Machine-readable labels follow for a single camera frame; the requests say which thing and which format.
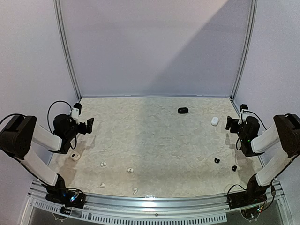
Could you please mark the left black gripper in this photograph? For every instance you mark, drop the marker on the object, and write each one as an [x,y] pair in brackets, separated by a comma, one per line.
[88,129]

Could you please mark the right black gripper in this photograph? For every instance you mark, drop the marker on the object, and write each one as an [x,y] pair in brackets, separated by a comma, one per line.
[235,125]

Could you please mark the white stem earbud charging case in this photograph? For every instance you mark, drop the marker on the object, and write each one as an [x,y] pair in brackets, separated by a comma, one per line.
[75,156]

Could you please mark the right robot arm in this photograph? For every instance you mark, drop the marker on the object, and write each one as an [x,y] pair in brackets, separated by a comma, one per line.
[285,131]

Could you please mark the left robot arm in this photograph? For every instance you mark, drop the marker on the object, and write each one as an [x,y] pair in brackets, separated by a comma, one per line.
[20,131]

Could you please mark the white oval charging case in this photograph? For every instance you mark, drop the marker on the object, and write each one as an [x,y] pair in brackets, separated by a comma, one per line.
[214,121]

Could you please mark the black earbud charging case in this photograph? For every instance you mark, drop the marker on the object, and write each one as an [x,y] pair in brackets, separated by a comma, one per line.
[183,110]

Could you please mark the white clip earbud right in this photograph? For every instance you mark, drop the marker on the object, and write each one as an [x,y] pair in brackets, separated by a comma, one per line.
[130,170]

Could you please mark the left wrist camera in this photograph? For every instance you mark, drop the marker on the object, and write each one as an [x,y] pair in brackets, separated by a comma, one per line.
[76,111]

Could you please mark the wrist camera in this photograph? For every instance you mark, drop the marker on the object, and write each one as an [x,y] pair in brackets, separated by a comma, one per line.
[76,111]
[243,113]

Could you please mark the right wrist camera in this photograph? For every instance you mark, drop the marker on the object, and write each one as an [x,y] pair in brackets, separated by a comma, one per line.
[243,113]

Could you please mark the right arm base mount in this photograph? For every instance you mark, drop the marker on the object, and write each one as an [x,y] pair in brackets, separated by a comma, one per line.
[245,198]

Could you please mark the aluminium front rail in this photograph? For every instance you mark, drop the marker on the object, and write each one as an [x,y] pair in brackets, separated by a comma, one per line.
[117,210]

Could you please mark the left aluminium frame post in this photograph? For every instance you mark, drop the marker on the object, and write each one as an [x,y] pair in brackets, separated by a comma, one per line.
[65,48]

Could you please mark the aluminium frame post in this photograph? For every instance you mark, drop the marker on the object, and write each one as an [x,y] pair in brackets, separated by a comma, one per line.
[246,46]
[65,48]

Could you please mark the right aluminium frame post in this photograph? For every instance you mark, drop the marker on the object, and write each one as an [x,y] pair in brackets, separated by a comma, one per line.
[246,46]

